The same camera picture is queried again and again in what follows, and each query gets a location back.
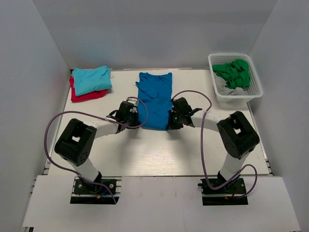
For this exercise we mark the green t-shirt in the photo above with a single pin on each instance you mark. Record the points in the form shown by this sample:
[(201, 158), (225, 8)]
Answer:
[(236, 73)]

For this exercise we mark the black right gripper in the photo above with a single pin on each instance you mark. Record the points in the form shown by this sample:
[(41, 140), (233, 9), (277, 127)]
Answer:
[(174, 120)]

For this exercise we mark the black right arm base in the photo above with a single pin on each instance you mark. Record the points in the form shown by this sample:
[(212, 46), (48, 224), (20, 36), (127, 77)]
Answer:
[(227, 196)]

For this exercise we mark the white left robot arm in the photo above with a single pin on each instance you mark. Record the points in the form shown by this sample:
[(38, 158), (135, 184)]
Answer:
[(75, 142)]

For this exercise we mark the white plastic basket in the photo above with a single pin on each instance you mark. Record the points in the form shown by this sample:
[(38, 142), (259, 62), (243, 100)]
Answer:
[(253, 91)]

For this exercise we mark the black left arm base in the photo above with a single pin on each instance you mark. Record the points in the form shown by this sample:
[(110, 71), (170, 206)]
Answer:
[(85, 193)]

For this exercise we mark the grey t-shirt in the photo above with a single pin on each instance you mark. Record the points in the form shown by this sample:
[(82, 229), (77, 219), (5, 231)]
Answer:
[(225, 91)]

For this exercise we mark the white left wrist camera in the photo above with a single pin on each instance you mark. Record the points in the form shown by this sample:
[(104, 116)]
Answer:
[(133, 101)]

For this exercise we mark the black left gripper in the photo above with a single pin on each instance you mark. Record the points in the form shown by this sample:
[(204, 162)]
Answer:
[(133, 118)]

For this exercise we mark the folded red t-shirt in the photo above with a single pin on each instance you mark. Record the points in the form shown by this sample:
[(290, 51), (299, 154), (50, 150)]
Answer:
[(86, 97)]

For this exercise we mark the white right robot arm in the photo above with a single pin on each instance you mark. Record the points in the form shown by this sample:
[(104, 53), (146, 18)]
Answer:
[(238, 136)]

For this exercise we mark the folded light blue t-shirt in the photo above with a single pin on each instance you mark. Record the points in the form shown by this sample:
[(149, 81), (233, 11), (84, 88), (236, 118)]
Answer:
[(90, 80)]

